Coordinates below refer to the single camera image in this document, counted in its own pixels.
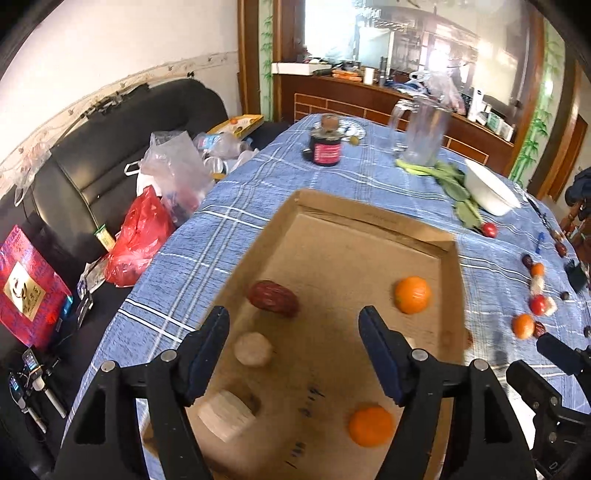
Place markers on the large red jujube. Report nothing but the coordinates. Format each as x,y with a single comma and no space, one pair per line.
273,298

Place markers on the white bowl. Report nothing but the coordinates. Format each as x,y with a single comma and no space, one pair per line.
491,187

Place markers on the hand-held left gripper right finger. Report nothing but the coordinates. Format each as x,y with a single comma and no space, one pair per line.
381,356

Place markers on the small green fruit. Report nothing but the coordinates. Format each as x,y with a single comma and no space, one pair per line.
353,141

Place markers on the green leafy vegetable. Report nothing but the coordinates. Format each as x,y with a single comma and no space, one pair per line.
455,187

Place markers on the blue pen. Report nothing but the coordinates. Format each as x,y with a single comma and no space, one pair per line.
540,242

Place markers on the long white box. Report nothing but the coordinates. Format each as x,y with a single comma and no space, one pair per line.
300,68

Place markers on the clear plastic bag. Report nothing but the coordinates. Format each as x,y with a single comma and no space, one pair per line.
178,166
438,90

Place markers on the white bottle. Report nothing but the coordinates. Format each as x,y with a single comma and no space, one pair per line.
477,104

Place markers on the red plastic bag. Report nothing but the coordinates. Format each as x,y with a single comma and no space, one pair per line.
136,240

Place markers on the black pouch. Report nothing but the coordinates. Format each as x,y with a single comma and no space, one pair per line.
577,275

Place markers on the black leather sofa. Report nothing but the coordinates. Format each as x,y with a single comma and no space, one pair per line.
92,152

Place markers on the clear plastic pitcher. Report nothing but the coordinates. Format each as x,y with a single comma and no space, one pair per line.
425,134

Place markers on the blue plaid tablecloth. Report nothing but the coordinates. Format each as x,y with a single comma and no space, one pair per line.
240,198

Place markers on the white cup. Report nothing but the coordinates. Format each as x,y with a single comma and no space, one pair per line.
368,76

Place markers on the round white yam piece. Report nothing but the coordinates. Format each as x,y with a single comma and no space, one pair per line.
252,349

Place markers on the large white yam piece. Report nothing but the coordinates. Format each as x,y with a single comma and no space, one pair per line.
226,415

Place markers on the brown cardboard box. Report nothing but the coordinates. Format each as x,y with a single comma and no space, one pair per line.
332,258

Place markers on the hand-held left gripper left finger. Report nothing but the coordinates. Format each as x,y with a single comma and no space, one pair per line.
207,356

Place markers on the bamboo wall sticker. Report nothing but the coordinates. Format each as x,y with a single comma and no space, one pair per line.
535,134
267,60

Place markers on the clear plastic bottle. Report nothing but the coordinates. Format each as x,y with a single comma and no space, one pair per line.
224,144

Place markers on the key bunch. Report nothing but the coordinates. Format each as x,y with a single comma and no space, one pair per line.
552,229

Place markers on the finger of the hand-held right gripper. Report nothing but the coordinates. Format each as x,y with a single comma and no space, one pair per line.
531,383
561,354

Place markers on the brown wooden door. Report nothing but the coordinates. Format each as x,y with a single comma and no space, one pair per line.
570,157

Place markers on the wooden chair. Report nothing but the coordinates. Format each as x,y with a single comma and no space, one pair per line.
577,221

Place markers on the small orange tangerine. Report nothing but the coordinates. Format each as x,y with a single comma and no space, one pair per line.
537,269

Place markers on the red gift box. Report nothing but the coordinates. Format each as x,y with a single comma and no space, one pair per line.
27,286

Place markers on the yellow box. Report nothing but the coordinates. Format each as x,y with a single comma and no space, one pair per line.
240,124

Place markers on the red tomato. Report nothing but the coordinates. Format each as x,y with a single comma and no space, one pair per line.
490,230
538,305

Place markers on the wooden counter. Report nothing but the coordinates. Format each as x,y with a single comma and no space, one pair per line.
351,99

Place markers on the green yellow packet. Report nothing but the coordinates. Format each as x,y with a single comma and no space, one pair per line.
105,237

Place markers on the dark jacket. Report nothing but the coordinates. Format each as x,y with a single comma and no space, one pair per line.
581,184

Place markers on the white blue-rim plate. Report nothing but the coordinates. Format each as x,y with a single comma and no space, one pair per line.
355,130

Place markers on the black jar red label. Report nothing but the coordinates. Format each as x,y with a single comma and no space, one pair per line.
327,148

